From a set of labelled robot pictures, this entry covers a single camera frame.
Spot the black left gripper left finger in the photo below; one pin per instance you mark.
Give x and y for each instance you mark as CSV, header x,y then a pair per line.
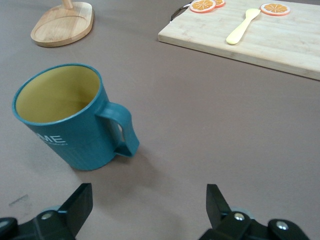
x,y
72,215

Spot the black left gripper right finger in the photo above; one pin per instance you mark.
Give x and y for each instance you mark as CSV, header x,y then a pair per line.
x,y
225,222

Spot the teal mug yellow inside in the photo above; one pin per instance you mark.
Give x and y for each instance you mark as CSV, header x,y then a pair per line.
x,y
82,147

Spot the wooden mug tree rack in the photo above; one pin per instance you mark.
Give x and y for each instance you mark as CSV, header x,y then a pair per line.
x,y
62,28

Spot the yellow plastic fork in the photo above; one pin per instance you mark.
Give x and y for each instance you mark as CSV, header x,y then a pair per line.
x,y
241,28

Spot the orange slice toy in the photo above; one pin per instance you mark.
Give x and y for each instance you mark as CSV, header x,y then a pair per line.
x,y
275,9
220,2
203,6

